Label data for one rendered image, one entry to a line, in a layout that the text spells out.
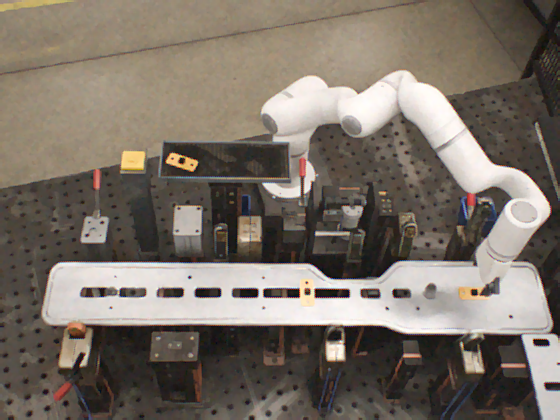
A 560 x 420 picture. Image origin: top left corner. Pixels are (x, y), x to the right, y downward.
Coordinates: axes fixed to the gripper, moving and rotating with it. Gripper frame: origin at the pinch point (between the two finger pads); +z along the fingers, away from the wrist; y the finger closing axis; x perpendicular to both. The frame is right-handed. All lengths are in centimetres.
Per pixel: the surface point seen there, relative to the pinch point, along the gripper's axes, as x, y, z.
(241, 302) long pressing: -65, 3, 9
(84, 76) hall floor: -150, -184, 111
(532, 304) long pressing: 15.9, 3.4, 8.5
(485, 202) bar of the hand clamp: 0.2, -16.3, -12.3
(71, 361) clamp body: -106, 22, 3
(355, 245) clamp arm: -32.6, -12.5, 4.3
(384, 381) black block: -21.4, 15.0, 37.0
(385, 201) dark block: -24.2, -22.8, -2.8
